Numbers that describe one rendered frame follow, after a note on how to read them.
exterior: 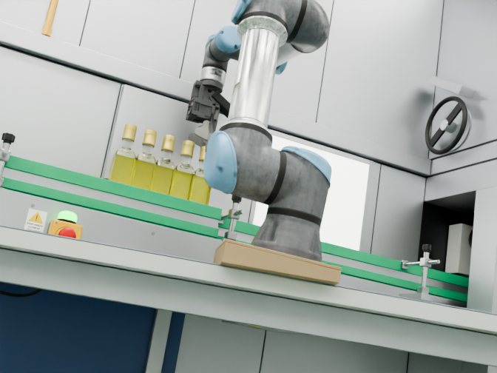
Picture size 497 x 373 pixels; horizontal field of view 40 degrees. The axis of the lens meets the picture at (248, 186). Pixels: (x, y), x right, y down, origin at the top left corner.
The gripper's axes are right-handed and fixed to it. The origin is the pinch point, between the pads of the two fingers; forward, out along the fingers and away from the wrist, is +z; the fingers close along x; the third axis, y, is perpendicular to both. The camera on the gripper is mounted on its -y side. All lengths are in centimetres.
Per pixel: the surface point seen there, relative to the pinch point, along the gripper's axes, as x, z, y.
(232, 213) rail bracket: 16.1, 20.0, -6.4
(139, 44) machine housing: -12.4, -31.6, 24.1
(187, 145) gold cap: 2.6, 0.7, 6.3
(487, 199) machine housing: 8, -5, -91
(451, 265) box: -21, 13, -100
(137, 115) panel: -9.7, -8.4, 20.6
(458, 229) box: -20, 0, -100
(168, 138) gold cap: 3.0, 0.3, 12.2
